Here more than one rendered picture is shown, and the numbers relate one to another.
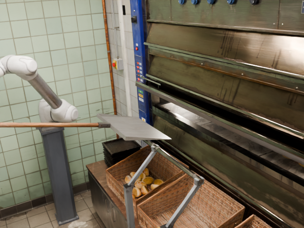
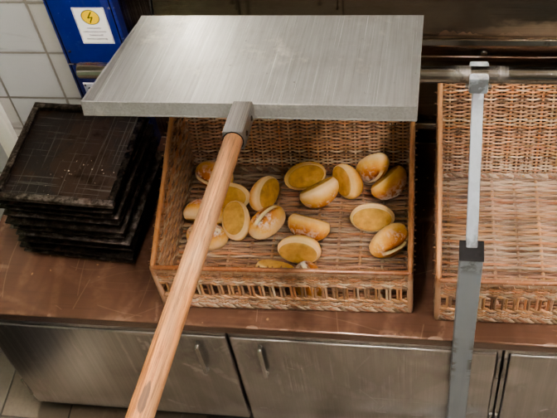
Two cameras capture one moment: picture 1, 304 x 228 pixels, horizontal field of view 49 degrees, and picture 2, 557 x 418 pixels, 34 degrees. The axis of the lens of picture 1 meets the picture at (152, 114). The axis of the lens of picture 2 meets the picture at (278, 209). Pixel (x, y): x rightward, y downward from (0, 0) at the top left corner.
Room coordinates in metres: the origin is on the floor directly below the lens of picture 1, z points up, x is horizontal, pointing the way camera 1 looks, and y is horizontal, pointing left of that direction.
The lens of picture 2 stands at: (1.48, 1.04, 2.27)
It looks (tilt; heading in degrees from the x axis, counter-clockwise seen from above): 52 degrees down; 313
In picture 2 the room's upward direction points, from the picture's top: 10 degrees counter-clockwise
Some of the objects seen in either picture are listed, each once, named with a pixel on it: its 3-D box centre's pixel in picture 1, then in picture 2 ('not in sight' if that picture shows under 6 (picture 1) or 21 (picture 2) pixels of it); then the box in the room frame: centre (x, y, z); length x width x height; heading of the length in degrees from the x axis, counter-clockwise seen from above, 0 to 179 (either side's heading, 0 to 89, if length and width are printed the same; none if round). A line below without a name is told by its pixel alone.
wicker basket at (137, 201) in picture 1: (145, 176); (289, 186); (2.33, 0.08, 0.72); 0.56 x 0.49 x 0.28; 29
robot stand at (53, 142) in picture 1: (59, 174); not in sight; (2.85, 0.94, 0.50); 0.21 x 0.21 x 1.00; 26
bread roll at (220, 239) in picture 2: (128, 178); (205, 234); (2.48, 0.23, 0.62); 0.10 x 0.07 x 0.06; 24
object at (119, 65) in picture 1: (118, 64); not in sight; (3.25, 0.30, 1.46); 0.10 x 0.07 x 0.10; 27
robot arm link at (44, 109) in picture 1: (48, 110); not in sight; (2.84, 0.93, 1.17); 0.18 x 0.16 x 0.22; 62
